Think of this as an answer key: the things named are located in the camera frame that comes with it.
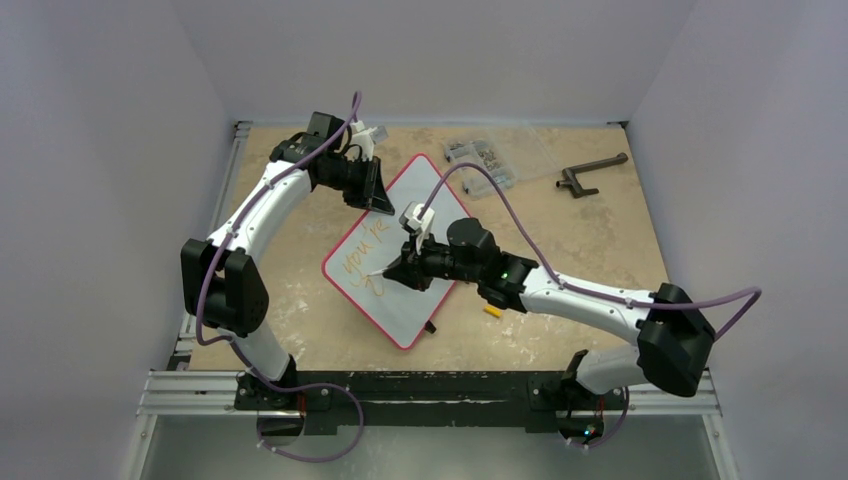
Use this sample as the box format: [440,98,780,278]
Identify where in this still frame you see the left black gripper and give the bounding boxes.
[320,155,392,215]

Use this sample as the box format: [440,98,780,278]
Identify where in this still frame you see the pink framed whiteboard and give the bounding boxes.
[322,153,455,350]

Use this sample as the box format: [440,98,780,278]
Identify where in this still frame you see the yellow marker cap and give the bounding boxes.
[483,305,503,319]

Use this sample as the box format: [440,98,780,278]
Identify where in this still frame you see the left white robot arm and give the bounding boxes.
[180,112,395,409]

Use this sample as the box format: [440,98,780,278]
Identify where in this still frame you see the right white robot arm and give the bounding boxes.
[382,218,716,407]

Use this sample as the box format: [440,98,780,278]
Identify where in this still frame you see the clear screw organizer box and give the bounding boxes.
[443,133,518,199]

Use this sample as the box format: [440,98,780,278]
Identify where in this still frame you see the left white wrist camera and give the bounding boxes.
[349,120,388,161]

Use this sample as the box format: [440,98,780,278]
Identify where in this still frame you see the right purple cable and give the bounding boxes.
[417,162,763,452]

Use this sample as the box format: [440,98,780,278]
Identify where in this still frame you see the purple cable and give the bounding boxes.
[417,162,763,452]
[195,89,366,465]

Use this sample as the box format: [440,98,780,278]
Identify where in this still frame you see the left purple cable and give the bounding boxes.
[195,89,366,465]

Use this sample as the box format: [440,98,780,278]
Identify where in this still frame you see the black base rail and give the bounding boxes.
[234,371,627,439]

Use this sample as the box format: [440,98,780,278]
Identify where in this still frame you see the dark metal crank handle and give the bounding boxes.
[556,152,629,200]

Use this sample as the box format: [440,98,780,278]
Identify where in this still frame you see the aluminium frame rail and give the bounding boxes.
[136,120,258,420]

